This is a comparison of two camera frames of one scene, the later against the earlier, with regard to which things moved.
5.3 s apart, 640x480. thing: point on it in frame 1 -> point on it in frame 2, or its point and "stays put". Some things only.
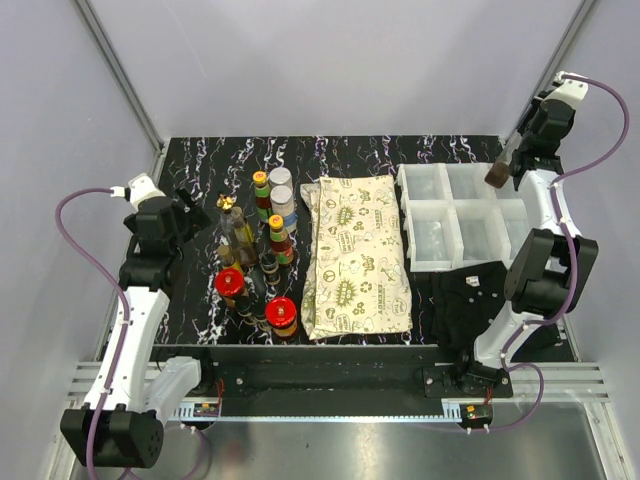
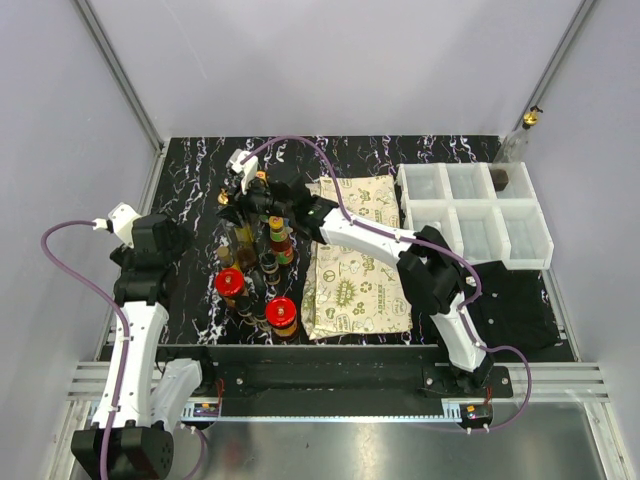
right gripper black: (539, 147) -> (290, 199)
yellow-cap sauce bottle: (279, 240) stays put
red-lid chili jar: (281, 315) stays put
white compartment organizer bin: (455, 221) stays put
